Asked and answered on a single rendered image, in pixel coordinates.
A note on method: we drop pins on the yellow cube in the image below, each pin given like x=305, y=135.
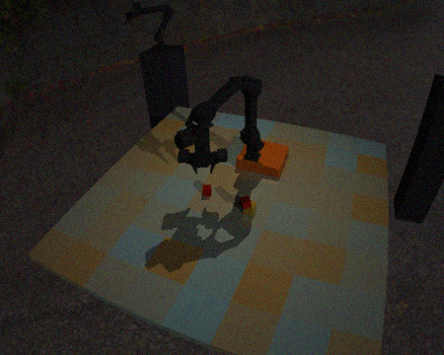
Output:
x=251, y=211

